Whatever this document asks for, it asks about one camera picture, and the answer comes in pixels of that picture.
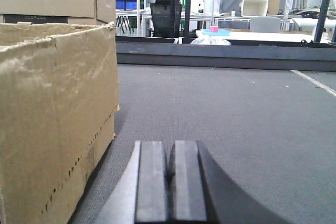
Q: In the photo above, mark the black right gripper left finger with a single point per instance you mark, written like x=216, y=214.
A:
x=140, y=195

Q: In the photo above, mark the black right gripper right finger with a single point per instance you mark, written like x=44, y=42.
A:
x=202, y=192

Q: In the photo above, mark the brown cardboard box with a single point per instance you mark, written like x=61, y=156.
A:
x=59, y=96
x=87, y=12

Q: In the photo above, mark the crumpled plastic bag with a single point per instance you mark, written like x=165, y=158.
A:
x=208, y=40

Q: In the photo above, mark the light blue tray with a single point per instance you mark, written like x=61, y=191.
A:
x=220, y=32

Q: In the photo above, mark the small pink box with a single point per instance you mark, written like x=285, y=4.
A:
x=213, y=29

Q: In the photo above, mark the grey chair back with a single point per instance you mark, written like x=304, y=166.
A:
x=265, y=24

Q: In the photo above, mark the black office chair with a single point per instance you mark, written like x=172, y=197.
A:
x=161, y=12

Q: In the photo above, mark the white plastic bin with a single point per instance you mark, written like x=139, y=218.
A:
x=251, y=8

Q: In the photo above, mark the blue storage crate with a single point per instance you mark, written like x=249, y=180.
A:
x=124, y=5

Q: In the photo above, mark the closed brown cardboard box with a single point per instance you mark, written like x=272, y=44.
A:
x=87, y=12

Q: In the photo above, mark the distant open cardboard box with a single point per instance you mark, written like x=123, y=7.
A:
x=273, y=1

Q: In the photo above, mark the dark metal shelf rail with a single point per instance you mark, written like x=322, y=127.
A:
x=243, y=54

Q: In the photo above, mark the dark metal shelf post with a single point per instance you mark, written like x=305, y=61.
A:
x=321, y=21

